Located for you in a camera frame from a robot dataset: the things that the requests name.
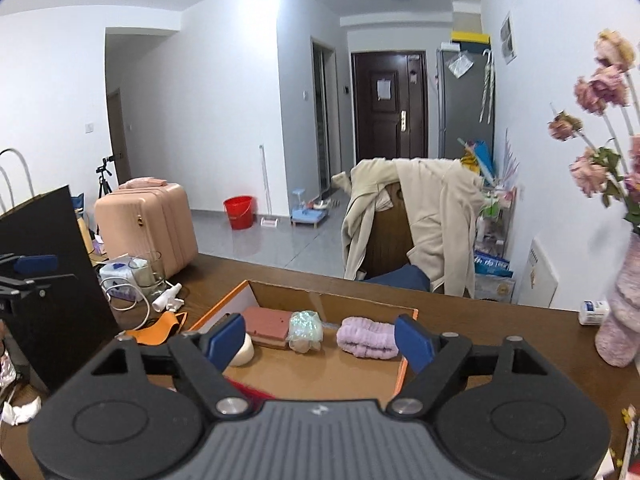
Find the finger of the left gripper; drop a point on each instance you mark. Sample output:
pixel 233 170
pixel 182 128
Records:
pixel 36 265

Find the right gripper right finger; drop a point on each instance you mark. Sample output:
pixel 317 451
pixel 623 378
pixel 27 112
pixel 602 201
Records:
pixel 437 362

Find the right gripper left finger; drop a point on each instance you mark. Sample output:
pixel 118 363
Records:
pixel 200 360

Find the pink layered sponge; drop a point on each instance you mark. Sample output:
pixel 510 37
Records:
pixel 267 327

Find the lilac fluffy towel roll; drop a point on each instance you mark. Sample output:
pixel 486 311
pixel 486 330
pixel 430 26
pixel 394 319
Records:
pixel 367 339

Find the black paper shopping bag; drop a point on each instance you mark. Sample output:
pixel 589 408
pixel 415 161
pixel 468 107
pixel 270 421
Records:
pixel 51 301

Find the white spray bottle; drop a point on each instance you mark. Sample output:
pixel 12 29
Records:
pixel 165 298

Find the clear plastic container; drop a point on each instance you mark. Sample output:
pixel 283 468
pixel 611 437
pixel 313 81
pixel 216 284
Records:
pixel 132 278

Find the red cardboard box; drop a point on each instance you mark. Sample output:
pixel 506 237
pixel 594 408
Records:
pixel 326 374

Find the crumpled white paper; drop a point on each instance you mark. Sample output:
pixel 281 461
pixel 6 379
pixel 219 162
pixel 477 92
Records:
pixel 19 404

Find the wooden chair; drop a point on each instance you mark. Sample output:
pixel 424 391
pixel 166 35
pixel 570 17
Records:
pixel 386 261

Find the pink hard suitcase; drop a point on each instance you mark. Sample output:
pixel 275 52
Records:
pixel 157 218

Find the red plastic bucket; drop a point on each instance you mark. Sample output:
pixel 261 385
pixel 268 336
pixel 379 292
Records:
pixel 240 212

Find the beige coat on chair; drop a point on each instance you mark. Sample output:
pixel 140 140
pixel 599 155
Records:
pixel 443 200

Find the white medicine box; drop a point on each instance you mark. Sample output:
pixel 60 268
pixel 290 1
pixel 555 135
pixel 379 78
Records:
pixel 593 313

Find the small blue stool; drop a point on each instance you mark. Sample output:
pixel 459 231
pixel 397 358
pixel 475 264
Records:
pixel 304 213

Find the pink textured vase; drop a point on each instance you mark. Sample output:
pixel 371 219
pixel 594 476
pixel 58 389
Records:
pixel 617 340

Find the grey refrigerator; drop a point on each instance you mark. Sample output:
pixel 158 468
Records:
pixel 465 83

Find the dried pink rose bouquet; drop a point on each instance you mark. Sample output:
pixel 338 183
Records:
pixel 608 168

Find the dark brown entrance door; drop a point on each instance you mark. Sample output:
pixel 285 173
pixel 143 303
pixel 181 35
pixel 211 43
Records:
pixel 390 104

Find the yellow box on fridge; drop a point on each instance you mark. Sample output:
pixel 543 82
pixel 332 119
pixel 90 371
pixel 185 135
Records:
pixel 474 37

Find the black camera tripod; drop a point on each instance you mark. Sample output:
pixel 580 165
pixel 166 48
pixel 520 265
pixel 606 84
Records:
pixel 103 173

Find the white wall panel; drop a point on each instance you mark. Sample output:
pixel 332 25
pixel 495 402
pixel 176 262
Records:
pixel 538 281

